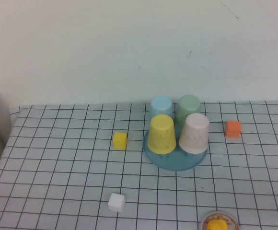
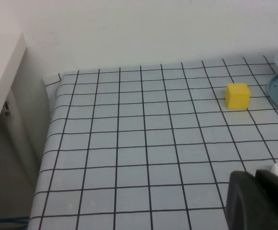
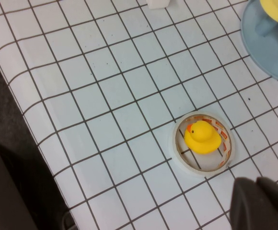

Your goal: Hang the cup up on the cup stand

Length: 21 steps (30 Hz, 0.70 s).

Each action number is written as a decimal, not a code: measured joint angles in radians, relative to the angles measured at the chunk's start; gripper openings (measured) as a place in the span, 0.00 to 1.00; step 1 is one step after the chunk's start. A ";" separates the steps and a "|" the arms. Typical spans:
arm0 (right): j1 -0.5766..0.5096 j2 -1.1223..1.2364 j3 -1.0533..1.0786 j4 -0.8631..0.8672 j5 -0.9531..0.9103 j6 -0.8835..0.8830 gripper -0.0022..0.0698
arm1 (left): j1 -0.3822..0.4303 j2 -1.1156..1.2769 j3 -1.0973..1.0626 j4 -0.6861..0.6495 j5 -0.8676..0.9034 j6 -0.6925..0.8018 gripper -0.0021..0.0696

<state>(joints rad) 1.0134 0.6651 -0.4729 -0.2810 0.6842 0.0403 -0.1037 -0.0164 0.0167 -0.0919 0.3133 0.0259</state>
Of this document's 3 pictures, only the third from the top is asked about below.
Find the white black-grid tablecloth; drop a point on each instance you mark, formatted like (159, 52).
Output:
(105, 95)

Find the white cube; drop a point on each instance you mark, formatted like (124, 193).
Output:
(158, 3)

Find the black flat panel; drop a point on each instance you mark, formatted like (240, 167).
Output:
(9, 191)

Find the orange rimmed plate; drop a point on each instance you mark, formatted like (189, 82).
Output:
(181, 164)

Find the yellow rubber duck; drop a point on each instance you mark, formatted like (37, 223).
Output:
(202, 141)

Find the blue cup stand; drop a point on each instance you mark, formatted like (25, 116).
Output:
(256, 48)

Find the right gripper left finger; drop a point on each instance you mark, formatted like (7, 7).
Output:
(246, 208)

